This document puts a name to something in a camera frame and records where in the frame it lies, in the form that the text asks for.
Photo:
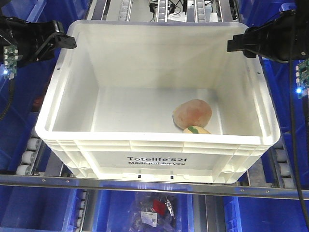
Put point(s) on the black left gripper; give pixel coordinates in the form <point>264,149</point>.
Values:
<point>34,41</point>

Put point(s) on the clear bag of parts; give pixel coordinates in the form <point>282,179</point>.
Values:
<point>153,212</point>

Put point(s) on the yellow plush fruit toy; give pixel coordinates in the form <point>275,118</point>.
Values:
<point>196,130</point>

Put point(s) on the right white roller track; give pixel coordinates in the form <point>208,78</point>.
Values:
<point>285,169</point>

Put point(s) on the left white roller track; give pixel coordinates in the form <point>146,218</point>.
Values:
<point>30,155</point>

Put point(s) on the pink plush ball toy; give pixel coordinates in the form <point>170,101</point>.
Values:
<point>195,112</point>

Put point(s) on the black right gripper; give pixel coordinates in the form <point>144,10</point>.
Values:
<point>282,39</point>

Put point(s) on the blue storage bin lower right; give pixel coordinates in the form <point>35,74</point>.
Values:
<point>263,215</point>

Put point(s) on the white roller track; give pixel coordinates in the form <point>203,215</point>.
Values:
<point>285,169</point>
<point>30,155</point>

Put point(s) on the blue bin lower middle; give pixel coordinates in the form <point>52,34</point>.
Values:
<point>128,211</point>

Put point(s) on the green left circuit board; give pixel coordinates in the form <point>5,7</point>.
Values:
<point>10,58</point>

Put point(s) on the white plastic tote box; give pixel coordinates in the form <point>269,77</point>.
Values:
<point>167,158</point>

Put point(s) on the blue storage bin left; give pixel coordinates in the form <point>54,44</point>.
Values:
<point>21,97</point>

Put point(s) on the green circuit board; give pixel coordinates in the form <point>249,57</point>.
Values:
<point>10,58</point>
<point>302,78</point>

